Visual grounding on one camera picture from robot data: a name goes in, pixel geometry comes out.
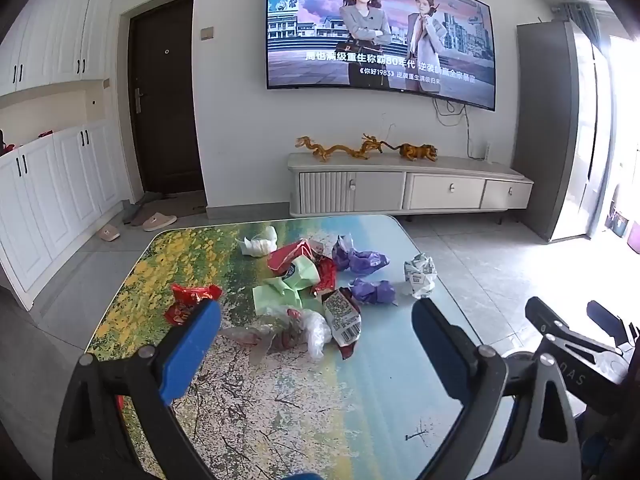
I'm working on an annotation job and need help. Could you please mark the brown doormat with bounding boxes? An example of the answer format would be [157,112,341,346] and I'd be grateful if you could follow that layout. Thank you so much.
[145,191,208,218]

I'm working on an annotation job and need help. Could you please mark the wall-mounted television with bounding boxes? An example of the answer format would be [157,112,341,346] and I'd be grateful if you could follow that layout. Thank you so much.
[265,0,498,112]

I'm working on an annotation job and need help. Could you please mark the white wall cabinet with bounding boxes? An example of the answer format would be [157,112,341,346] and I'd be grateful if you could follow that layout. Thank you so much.
[0,0,118,98]

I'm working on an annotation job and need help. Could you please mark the white base cabinet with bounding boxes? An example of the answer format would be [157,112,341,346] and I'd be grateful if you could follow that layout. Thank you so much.
[0,120,133,313]

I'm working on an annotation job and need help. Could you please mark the dark brown door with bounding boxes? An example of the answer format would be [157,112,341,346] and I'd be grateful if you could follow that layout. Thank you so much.
[127,0,207,196]

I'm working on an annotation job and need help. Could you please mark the grey tall cabinet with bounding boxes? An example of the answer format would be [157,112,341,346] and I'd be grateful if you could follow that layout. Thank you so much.
[516,19,613,243]

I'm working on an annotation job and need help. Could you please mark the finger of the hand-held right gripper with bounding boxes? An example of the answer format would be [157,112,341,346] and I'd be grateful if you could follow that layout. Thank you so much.
[525,296,624,357]
[587,300,640,347]

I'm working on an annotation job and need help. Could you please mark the grey slipper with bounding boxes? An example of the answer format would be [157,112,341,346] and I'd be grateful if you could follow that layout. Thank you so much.
[122,192,163,225]

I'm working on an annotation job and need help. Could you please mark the large purple wrapper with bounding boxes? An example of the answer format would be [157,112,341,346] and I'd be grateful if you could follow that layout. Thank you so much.
[332,235,391,276]

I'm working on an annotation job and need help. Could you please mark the light green wrapper dark circle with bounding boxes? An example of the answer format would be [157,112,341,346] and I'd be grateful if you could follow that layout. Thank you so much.
[277,257,321,291]

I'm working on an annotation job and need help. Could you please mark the golden tiger figurine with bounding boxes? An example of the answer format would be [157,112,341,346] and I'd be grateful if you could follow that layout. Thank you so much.
[385,142,439,163]

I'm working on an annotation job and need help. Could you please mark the grey green curtain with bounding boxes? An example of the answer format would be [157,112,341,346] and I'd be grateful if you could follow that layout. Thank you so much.
[565,2,601,51]

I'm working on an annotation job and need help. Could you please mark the golden dragon figurine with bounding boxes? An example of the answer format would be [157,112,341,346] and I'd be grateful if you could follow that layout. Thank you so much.
[295,134,386,162]

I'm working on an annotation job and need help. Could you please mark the red wrapper white barcode label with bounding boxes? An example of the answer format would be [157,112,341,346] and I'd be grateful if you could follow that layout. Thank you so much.
[320,287,363,361]

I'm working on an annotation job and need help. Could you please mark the small purple wrapper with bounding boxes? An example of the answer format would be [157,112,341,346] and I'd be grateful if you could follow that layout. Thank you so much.
[348,277,398,307]

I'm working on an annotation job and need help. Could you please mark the white TV cabinet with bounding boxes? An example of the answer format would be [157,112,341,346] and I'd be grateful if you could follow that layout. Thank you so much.
[286,152,535,226]

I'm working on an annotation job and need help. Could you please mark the printed landscape table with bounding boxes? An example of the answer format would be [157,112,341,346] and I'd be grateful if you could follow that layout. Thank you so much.
[85,214,501,480]

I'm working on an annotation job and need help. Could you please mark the white green paper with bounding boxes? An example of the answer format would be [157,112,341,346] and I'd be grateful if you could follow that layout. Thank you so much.
[403,253,437,301]

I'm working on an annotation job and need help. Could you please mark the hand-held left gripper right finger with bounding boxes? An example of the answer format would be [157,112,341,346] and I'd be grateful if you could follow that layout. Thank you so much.
[411,298,583,480]

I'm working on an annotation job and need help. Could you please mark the red white snack bag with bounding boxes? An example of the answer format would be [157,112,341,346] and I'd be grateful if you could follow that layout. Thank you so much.
[266,240,316,277]

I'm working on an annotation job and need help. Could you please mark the clear plastic wrapper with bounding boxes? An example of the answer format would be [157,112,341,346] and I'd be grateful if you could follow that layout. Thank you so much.
[218,305,333,366]

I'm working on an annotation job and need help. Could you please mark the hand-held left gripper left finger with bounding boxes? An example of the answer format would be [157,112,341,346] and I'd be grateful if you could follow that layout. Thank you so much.
[52,300,223,480]

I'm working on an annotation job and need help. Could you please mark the television cables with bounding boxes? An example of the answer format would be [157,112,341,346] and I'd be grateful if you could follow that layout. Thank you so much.
[432,97,473,161]

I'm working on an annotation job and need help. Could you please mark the white tissue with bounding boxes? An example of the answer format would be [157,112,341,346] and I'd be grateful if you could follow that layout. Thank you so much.
[236,226,278,258]

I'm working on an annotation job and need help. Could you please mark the shiny red candy wrapper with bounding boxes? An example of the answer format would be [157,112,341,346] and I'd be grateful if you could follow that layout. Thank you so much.
[166,283,223,327]

